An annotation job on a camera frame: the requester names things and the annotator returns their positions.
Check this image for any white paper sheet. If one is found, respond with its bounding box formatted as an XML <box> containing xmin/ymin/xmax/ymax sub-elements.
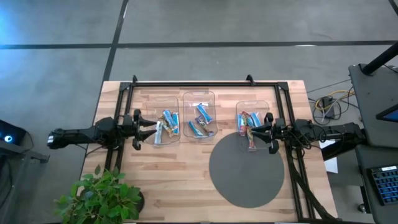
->
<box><xmin>320</xmin><ymin>139</ymin><xmax>339</xmax><ymax>174</ymax></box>

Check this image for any black cable bundle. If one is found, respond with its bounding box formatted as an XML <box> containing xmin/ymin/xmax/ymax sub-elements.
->
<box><xmin>307</xmin><ymin>93</ymin><xmax>358</xmax><ymax>125</ymax></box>

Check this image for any yellow cable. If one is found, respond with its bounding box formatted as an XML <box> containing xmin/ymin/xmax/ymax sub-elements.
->
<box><xmin>315</xmin><ymin>90</ymin><xmax>355</xmax><ymax>110</ymax></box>

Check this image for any black device with blue light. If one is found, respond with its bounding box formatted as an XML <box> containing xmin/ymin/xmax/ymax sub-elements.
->
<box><xmin>0</xmin><ymin>119</ymin><xmax>27</xmax><ymax>146</ymax></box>

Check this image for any black power adapter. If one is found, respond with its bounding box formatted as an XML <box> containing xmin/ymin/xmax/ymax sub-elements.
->
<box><xmin>322</xmin><ymin>96</ymin><xmax>335</xmax><ymax>119</ymax></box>

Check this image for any backlit keyboard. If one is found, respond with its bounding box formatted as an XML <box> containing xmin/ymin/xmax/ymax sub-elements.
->
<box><xmin>366</xmin><ymin>165</ymin><xmax>398</xmax><ymax>206</ymax></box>

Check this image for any green leafy plant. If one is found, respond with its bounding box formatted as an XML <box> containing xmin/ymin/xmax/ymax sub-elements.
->
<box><xmin>54</xmin><ymin>164</ymin><xmax>144</xmax><ymax>224</ymax></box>

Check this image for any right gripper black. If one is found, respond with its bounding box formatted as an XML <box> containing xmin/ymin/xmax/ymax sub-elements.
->
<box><xmin>251</xmin><ymin>112</ymin><xmax>295</xmax><ymax>155</ymax></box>

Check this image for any black pole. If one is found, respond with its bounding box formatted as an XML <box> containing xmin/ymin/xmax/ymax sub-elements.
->
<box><xmin>362</xmin><ymin>42</ymin><xmax>398</xmax><ymax>75</ymax></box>

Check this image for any black plant pot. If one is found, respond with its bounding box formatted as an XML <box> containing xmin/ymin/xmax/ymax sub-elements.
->
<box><xmin>134</xmin><ymin>189</ymin><xmax>146</xmax><ymax>214</ymax></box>

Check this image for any round grey mat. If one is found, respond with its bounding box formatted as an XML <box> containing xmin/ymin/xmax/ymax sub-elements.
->
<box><xmin>208</xmin><ymin>132</ymin><xmax>285</xmax><ymax>208</ymax></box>

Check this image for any tablet screen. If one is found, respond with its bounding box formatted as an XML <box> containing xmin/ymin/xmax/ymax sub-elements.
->
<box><xmin>375</xmin><ymin>104</ymin><xmax>398</xmax><ymax>124</ymax></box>

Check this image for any grey side stand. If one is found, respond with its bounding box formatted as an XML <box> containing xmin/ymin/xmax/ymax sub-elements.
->
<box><xmin>0</xmin><ymin>139</ymin><xmax>50</xmax><ymax>163</ymax></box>

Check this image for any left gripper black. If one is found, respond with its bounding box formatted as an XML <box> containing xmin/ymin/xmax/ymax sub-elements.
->
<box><xmin>117</xmin><ymin>109</ymin><xmax>157</xmax><ymax>151</ymax></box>

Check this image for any grey desk top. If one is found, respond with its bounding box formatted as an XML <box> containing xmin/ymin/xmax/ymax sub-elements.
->
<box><xmin>348</xmin><ymin>63</ymin><xmax>398</xmax><ymax>149</ymax></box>

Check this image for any dark lower desk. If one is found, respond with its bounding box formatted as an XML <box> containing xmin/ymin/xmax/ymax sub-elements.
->
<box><xmin>354</xmin><ymin>144</ymin><xmax>398</xmax><ymax>224</ymax></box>

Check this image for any black aluminium frame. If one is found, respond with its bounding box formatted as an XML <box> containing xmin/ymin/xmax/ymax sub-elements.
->
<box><xmin>104</xmin><ymin>74</ymin><xmax>336</xmax><ymax>223</ymax></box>

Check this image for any clear plastic bin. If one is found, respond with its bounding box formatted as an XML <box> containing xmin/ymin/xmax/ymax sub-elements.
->
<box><xmin>182</xmin><ymin>90</ymin><xmax>216</xmax><ymax>139</ymax></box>
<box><xmin>144</xmin><ymin>95</ymin><xmax>181</xmax><ymax>146</ymax></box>
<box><xmin>235</xmin><ymin>100</ymin><xmax>271</xmax><ymax>152</ymax></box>

